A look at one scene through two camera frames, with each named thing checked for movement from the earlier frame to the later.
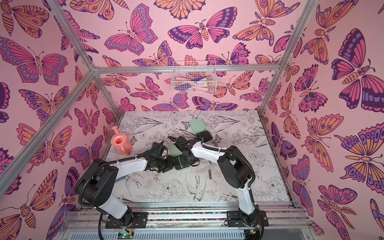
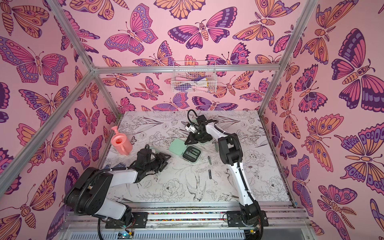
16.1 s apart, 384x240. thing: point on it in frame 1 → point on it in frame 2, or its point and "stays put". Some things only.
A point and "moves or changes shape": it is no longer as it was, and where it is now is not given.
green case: [176, 152] moves or changes shape
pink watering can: [122, 143] stays put
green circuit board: [125, 235] stays put
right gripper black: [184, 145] → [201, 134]
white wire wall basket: [195, 76] stays put
